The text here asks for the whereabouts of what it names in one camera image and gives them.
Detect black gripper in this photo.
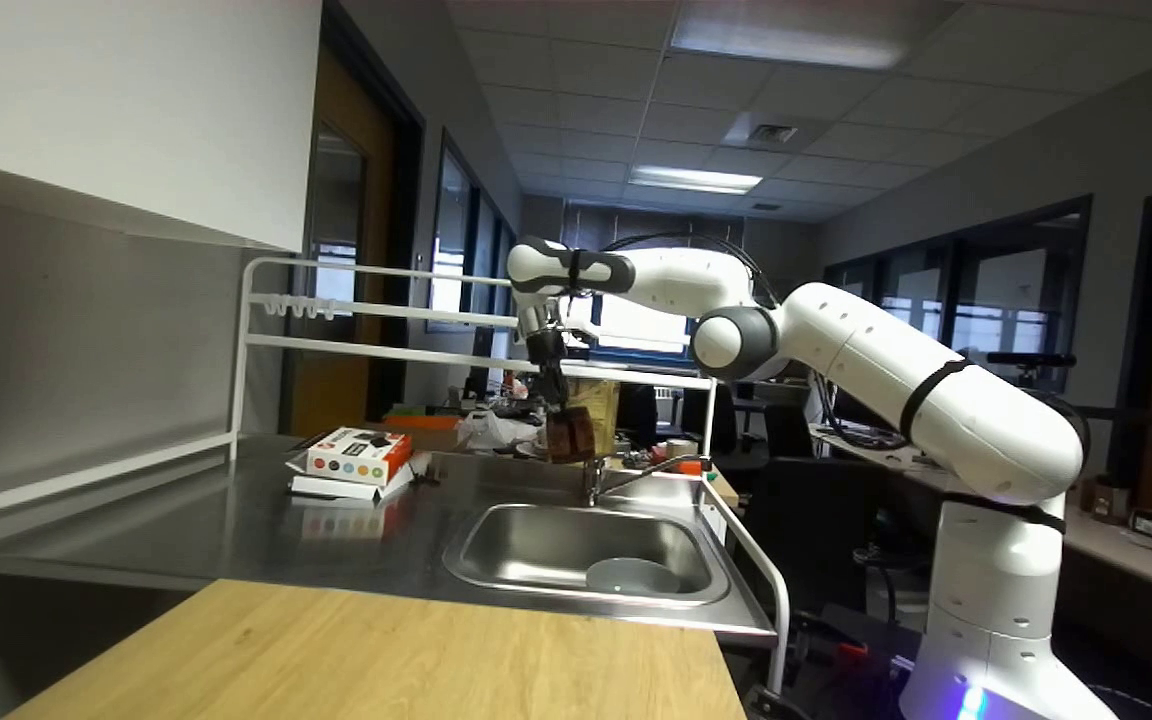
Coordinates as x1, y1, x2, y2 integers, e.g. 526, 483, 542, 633
526, 325, 577, 420

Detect brown cup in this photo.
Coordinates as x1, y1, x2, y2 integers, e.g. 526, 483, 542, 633
545, 405, 599, 467

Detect stainless steel sink basin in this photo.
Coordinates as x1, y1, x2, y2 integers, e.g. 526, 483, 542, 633
442, 498, 738, 617

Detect yellow canister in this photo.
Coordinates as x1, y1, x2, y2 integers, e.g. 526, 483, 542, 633
567, 375, 626, 465

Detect orange box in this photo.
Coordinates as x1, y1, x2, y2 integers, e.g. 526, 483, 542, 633
383, 410, 464, 445

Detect colourful white toy box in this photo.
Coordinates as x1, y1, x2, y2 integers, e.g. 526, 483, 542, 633
300, 425, 417, 490

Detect flat white red box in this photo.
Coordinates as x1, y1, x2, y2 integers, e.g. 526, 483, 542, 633
286, 450, 437, 508

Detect small ceiling light panel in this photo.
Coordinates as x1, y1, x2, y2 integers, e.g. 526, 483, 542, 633
630, 160, 770, 201

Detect brown wooden door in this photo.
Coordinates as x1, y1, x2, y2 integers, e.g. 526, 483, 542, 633
286, 38, 426, 437

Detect stainless steel counter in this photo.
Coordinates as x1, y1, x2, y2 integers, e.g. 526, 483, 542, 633
0, 434, 781, 645

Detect large ceiling light panel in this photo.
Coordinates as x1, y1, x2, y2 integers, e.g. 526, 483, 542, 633
667, 0, 909, 72

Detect white side desk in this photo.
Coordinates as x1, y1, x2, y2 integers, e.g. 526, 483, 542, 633
807, 416, 1152, 614

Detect white metal rack frame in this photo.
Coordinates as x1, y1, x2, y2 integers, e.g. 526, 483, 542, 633
0, 254, 791, 720

